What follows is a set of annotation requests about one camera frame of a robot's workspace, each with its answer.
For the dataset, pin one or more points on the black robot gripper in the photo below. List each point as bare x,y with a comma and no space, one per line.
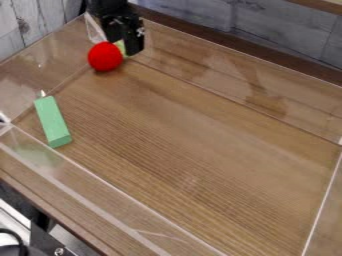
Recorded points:
114,13

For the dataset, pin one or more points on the red strawberry toy fruit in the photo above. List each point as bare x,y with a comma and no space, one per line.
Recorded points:
107,55

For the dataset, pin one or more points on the green rectangular block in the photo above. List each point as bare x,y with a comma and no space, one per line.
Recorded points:
52,122

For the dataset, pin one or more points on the clear acrylic tray wall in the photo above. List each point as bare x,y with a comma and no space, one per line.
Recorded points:
206,152

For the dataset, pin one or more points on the black metal bracket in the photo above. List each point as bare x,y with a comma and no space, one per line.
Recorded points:
44,245

